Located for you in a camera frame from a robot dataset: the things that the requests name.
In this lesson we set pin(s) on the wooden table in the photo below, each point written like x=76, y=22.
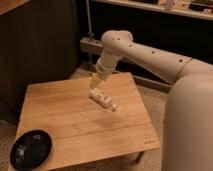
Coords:
x=81, y=130

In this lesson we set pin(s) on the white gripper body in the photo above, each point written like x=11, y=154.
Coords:
x=103, y=72

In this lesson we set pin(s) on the metal vertical pole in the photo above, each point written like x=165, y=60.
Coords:
x=90, y=32

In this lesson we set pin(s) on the grey metal rail beam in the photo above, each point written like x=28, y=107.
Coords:
x=91, y=46

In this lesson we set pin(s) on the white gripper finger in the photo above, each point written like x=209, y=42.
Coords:
x=95, y=81

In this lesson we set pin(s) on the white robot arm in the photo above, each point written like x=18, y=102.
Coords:
x=188, y=119

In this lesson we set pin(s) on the black ceramic bowl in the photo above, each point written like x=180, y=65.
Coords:
x=30, y=150

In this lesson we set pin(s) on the white plastic bottle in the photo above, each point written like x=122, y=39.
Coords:
x=103, y=99

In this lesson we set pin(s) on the wooden shelf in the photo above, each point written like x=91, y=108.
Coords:
x=158, y=8

